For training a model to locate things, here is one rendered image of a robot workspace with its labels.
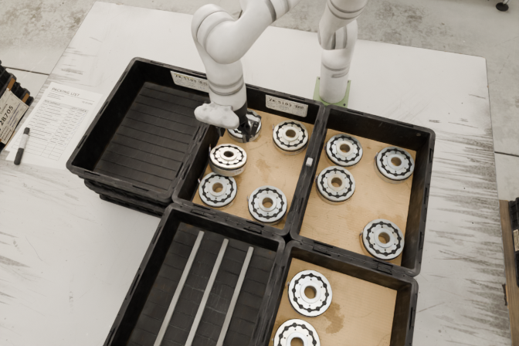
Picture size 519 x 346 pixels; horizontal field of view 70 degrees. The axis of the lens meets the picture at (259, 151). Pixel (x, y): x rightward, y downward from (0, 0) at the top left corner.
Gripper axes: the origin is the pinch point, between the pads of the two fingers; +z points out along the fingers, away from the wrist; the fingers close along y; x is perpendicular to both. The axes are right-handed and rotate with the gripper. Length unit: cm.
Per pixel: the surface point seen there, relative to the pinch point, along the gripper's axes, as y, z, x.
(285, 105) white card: -7.2, 12.1, -20.6
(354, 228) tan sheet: -34.5, 19.1, 6.6
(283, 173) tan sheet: -12.3, 18.7, -2.6
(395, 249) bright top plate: -44.9, 16.3, 9.6
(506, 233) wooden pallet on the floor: -107, 88, -38
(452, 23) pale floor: -78, 99, -182
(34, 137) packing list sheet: 73, 31, 5
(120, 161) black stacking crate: 33.4, 18.6, 8.5
